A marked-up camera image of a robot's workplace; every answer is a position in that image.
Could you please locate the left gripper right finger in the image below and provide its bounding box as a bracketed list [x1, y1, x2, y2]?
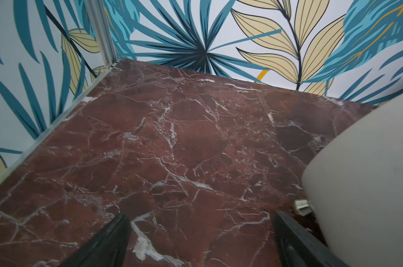
[273, 211, 347, 267]

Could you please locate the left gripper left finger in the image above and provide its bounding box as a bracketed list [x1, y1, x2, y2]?
[60, 214, 132, 267]

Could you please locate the white cylindrical drawer cabinet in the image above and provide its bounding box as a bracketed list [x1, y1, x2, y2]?
[302, 94, 403, 267]

